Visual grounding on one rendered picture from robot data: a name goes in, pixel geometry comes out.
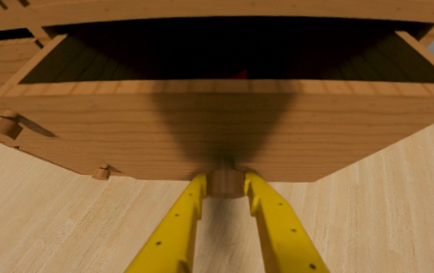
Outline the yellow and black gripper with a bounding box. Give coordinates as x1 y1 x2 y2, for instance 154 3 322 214
124 171 331 273

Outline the brown wooden chest of drawers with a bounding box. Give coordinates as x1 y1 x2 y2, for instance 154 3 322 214
0 0 434 48

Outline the red 9v battery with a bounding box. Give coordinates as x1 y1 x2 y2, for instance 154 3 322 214
197 61 247 79

